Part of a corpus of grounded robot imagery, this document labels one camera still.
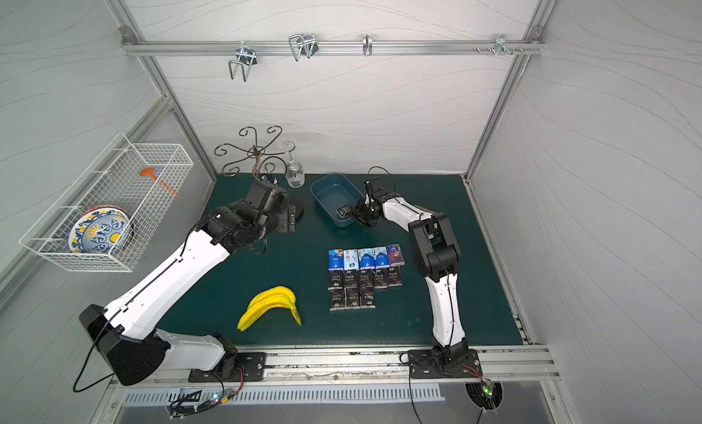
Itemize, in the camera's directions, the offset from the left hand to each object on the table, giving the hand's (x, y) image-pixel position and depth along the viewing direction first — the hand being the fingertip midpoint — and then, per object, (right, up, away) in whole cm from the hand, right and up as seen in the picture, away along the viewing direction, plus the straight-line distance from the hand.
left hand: (280, 214), depth 75 cm
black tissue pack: (+15, -26, +10) cm, 32 cm away
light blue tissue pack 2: (+30, -16, +19) cm, 39 cm away
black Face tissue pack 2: (+24, -22, +14) cm, 36 cm away
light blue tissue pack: (+24, -16, +19) cm, 35 cm away
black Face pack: (+20, -27, +10) cm, 35 cm away
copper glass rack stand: (-10, +19, +10) cm, 23 cm away
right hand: (+19, -1, +27) cm, 33 cm away
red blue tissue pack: (+35, -15, +19) cm, 42 cm away
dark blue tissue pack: (+14, -17, +18) cm, 28 cm away
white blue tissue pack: (+19, -17, +18) cm, 31 cm away
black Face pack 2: (+25, -27, +10) cm, 38 cm away
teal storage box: (+11, +7, +41) cm, 43 cm away
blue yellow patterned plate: (-38, -3, -12) cm, 40 cm away
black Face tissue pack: (+19, -23, +14) cm, 33 cm away
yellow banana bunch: (-2, -25, +6) cm, 26 cm away
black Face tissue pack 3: (+29, -22, +14) cm, 39 cm away
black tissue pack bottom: (+16, 0, +31) cm, 35 cm away
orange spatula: (-39, +12, +4) cm, 41 cm away
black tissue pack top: (+34, -21, +14) cm, 43 cm away
